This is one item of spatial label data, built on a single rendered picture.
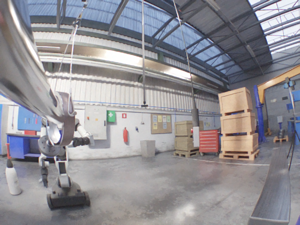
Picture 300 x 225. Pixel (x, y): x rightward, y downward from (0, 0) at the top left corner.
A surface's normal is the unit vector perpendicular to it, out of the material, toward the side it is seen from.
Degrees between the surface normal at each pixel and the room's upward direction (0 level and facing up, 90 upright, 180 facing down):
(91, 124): 90
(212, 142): 90
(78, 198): 90
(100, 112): 90
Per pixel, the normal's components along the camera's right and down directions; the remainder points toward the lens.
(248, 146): -0.87, -0.04
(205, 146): -0.63, -0.09
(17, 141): 0.53, -0.15
